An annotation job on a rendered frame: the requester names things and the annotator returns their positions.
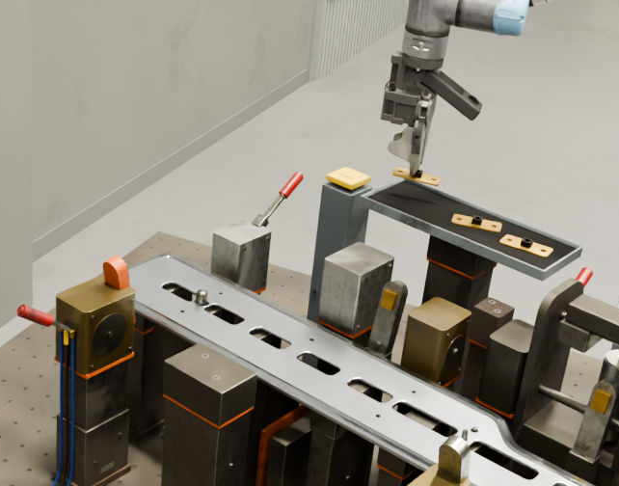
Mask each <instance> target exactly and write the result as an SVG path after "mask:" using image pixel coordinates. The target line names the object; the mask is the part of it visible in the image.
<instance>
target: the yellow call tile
mask: <svg viewBox="0 0 619 486"><path fill-rule="evenodd" d="M326 179H327V180H329V181H331V182H333V183H335V184H337V185H340V186H342V187H345V188H347V189H350V190H353V189H355V188H358V187H360V186H362V185H365V184H367V183H368V182H370V179H371V177H370V176H368V175H364V174H362V173H359V172H357V171H354V170H352V169H349V168H347V167H344V168H342V169H339V170H337V171H334V172H332V173H329V174H327V176H326Z"/></svg>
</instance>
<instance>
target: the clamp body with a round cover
mask: <svg viewBox="0 0 619 486"><path fill-rule="evenodd" d="M470 323H471V312H470V311H469V310H466V309H464V308H462V307H459V306H457V305H455V304H453V303H451V302H448V301H446V300H445V299H443V298H439V297H435V298H432V299H431V300H429V301H427V302H426V303H424V304H422V305H421V306H419V307H417V308H415V309H414V310H411V311H410V312H409V314H408V320H407V327H406V333H405V338H404V344H403V350H402V356H401V363H400V365H402V366H404V367H406V368H408V369H410V370H412V371H413V372H415V373H417V374H419V375H421V376H423V377H425V378H427V379H429V380H431V381H433V382H435V383H437V384H439V385H441V386H443V387H445V388H447V389H449V390H451V391H453V386H454V381H456V380H457V379H459V378H460V377H461V374H462V373H460V372H461V366H462V361H463V357H464V352H465V346H466V341H467V336H468V331H469V326H470ZM413 409H414V408H412V407H410V406H408V405H406V404H403V403H401V404H398V406H397V412H398V413H399V414H401V415H403V416H405V415H406V414H408V413H409V412H410V411H412V410H413Z"/></svg>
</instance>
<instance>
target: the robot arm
mask: <svg viewBox="0 0 619 486"><path fill-rule="evenodd" d="M551 1H555V0H409V5H408V11H407V17H406V24H405V30H404V37H403V42H402V50H397V49H396V50H395V51H394V53H393V54H391V59H390V62H391V63H392V65H391V72H390V81H388V83H389V84H388V83H387V84H386V86H385V92H384V99H383V106H382V113H381V120H383V121H388V122H391V123H394V124H399V125H403V123H407V124H408V126H407V127H405V128H404V130H403V132H399V133H396V134H395V135H394V136H393V141H391V142H389V145H388V150H389V152H390V153H391V154H393V155H395V156H397V157H400V158H402V159H404V160H406V161H408V162H409V163H410V176H413V175H414V174H415V173H416V171H417V170H418V169H419V167H420V165H421V164H422V161H423V157H424V153H425V150H426V145H427V141H428V137H429V132H430V127H431V122H432V119H433V116H434V112H435V108H436V102H437V95H439V96H440V97H441V98H442V99H444V100H445V101H446V102H447V103H449V104H450V105H451V106H452V107H454V108H455V109H456V110H457V111H459V112H460V113H461V114H462V115H463V116H465V117H466V118H468V119H469V120H470V121H474V120H475V119H476V117H477V116H478V115H479V114H480V112H481V108H482V103H481V102H480V101H479V100H478V99H477V98H476V97H475V96H473V95H471V94H470V93H469V92H467V91H466V90H465V89H464V88H462V87H461V86H460V85H459V84H457V83H456V82H455V81H454V80H452V79H451V78H450V77H449V76H447V75H446V74H445V73H443V72H442V71H441V70H440V69H439V68H442V67H443V64H444V57H445V54H446V50H447V44H448V38H449V32H450V26H455V27H460V28H465V29H471V30H475V31H481V32H487V33H492V34H497V35H498V36H512V37H517V36H519V35H520V34H521V33H522V32H523V30H524V27H525V20H526V15H527V10H528V8H530V7H533V6H538V5H541V4H545V3H549V2H551ZM417 68H418V69H419V70H417ZM386 87H387V88H386Z"/></svg>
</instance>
